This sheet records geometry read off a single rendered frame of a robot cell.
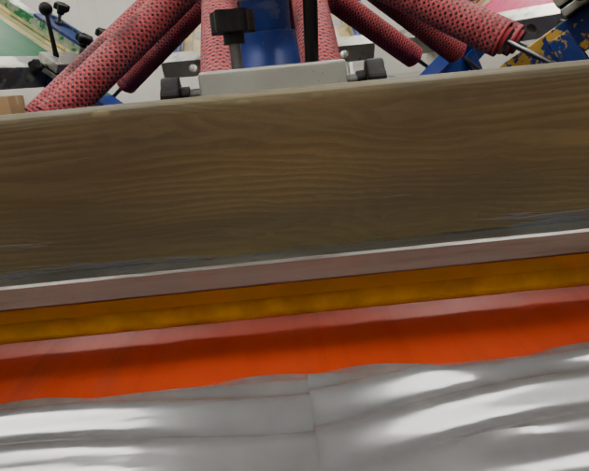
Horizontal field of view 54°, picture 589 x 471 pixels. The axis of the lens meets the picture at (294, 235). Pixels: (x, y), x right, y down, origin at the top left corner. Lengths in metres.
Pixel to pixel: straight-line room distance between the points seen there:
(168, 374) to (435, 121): 0.15
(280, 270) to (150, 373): 0.07
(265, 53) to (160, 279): 0.81
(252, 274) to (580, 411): 0.12
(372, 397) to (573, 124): 0.14
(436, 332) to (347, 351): 0.04
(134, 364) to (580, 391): 0.17
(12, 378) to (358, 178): 0.16
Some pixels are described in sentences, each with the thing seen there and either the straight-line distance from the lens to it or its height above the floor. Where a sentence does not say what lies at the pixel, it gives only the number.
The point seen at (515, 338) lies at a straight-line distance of 0.25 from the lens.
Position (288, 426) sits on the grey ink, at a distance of 0.19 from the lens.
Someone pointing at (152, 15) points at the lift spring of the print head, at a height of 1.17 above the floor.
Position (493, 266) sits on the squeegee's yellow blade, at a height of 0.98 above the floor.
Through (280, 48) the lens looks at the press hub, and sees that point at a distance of 1.03.
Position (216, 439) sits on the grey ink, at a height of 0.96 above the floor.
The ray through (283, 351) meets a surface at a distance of 0.25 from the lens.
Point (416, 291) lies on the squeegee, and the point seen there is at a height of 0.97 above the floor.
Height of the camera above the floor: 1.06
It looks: 15 degrees down
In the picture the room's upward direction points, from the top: 5 degrees counter-clockwise
